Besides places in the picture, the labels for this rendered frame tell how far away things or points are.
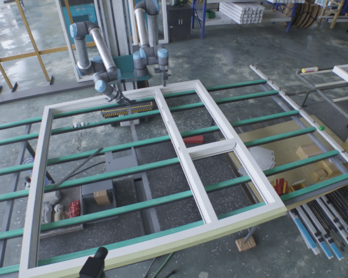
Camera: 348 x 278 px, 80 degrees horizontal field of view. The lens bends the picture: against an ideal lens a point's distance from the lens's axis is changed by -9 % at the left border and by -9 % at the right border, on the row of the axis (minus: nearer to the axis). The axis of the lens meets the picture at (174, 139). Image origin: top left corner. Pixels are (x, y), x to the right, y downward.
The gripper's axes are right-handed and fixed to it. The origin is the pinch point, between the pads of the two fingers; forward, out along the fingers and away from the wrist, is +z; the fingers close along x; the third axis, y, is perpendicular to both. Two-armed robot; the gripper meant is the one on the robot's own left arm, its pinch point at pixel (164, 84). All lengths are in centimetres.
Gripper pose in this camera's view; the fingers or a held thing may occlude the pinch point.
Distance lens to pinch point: 220.9
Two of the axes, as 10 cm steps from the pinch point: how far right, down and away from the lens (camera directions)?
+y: 9.6, -2.0, 2.0
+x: -2.8, -6.9, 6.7
